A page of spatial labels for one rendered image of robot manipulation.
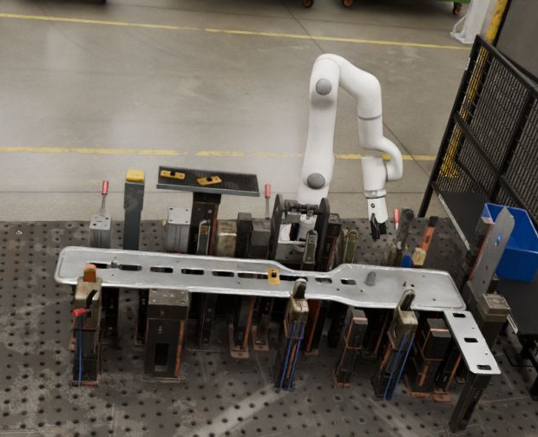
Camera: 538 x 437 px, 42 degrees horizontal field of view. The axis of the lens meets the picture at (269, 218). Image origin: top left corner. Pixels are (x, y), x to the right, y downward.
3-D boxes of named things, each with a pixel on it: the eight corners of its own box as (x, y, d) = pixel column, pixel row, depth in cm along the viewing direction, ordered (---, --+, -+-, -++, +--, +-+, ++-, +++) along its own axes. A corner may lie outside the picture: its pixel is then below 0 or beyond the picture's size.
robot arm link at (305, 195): (294, 208, 279) (304, 159, 265) (298, 184, 294) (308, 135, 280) (323, 214, 279) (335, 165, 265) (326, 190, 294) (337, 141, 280)
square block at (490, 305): (456, 384, 248) (489, 308, 229) (449, 368, 254) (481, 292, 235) (477, 385, 249) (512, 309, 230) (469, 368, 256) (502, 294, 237)
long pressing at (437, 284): (50, 289, 213) (50, 284, 213) (62, 246, 232) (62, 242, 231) (469, 314, 236) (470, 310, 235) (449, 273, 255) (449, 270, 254)
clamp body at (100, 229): (82, 311, 249) (84, 229, 230) (87, 291, 258) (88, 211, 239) (109, 313, 251) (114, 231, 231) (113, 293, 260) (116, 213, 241)
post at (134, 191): (118, 281, 266) (123, 183, 243) (120, 269, 273) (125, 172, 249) (138, 282, 268) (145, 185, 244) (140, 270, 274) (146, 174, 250)
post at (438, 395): (434, 401, 239) (459, 340, 223) (425, 378, 248) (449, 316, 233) (451, 401, 240) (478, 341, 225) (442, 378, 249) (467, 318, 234)
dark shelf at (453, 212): (517, 339, 227) (521, 332, 225) (436, 195, 301) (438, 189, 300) (579, 342, 230) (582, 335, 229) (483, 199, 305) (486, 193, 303)
